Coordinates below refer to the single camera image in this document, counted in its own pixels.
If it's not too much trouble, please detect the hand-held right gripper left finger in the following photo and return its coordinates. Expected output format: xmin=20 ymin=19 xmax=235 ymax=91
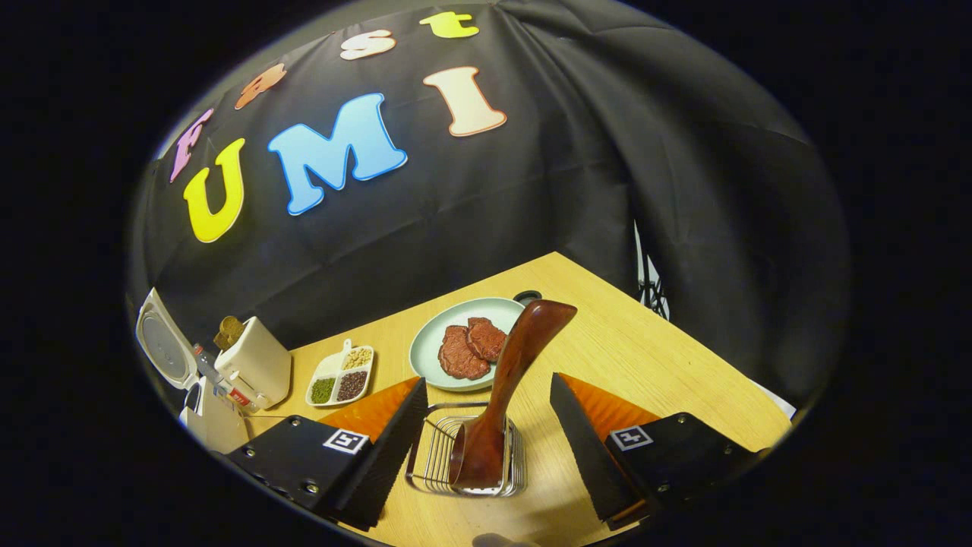
xmin=226 ymin=378 xmax=428 ymax=533

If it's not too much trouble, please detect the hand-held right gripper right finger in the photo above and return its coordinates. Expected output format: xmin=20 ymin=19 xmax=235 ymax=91
xmin=548 ymin=372 xmax=760 ymax=533

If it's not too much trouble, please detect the brown wooden spoon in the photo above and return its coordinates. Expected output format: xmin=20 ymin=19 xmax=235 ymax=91
xmin=448 ymin=299 xmax=579 ymax=492

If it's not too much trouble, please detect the white rice cooker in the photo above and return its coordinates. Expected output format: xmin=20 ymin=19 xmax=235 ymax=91
xmin=134 ymin=286 xmax=251 ymax=455

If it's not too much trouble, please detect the white divided grain dish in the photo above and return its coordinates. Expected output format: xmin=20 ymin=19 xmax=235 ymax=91
xmin=305 ymin=338 xmax=376 ymax=409

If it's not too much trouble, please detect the pale green plate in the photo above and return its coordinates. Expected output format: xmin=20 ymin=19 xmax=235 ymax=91
xmin=408 ymin=296 xmax=527 ymax=394

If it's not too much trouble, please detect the brown meat patty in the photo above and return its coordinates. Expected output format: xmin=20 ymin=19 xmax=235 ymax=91
xmin=437 ymin=324 xmax=493 ymax=381
xmin=465 ymin=316 xmax=509 ymax=364

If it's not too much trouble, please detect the white toaster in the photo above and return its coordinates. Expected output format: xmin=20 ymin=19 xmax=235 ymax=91
xmin=213 ymin=315 xmax=294 ymax=413

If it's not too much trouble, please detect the metal stand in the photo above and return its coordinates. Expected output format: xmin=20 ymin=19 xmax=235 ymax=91
xmin=633 ymin=220 xmax=671 ymax=321

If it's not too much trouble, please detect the clear plastic bottle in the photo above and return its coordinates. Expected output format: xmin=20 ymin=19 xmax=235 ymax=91
xmin=189 ymin=343 xmax=256 ymax=412

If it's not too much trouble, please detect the brown toast slice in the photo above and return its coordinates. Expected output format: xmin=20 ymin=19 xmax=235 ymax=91
xmin=216 ymin=315 xmax=246 ymax=351

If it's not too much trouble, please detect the black backdrop cloth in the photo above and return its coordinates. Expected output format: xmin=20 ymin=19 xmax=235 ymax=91
xmin=129 ymin=0 xmax=853 ymax=415

